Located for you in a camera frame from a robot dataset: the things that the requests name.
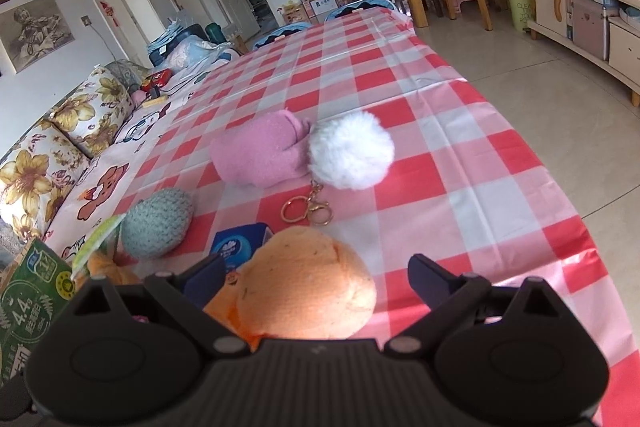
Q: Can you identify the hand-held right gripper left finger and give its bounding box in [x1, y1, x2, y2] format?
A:
[72, 253, 248, 355]

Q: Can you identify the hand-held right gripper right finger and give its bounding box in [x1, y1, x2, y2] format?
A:
[382, 254, 568, 354]

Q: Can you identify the blue tissue pack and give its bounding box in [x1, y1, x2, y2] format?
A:
[209, 222, 274, 274]

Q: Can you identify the peach plush toy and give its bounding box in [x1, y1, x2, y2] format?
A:
[204, 226, 377, 342]

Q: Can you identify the pink plush cloth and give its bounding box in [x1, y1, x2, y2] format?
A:
[209, 109, 315, 188]

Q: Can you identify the metal key ring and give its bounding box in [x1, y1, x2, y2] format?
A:
[281, 113, 397, 228]

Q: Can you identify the green printed cardboard box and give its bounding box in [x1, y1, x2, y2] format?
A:
[0, 237, 77, 390]

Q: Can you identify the teal crocheted ball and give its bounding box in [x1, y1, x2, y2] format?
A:
[119, 187, 196, 258]

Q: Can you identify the sofa with cartoon cover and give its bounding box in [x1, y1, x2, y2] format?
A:
[44, 42, 247, 260]

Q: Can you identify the floral sofa cushion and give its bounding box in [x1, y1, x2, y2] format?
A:
[0, 119, 92, 244]
[49, 66, 137, 158]

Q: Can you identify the green waste bin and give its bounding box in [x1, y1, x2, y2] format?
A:
[506, 0, 534, 32]

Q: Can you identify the white carton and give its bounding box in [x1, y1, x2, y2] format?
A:
[307, 0, 337, 20]

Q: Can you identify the silver metal case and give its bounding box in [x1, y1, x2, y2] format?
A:
[569, 0, 609, 61]

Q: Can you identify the cream television cabinet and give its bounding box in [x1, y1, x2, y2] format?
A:
[519, 0, 640, 108]

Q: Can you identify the pencil drawing wall picture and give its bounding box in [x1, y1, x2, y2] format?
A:
[0, 0, 76, 74]

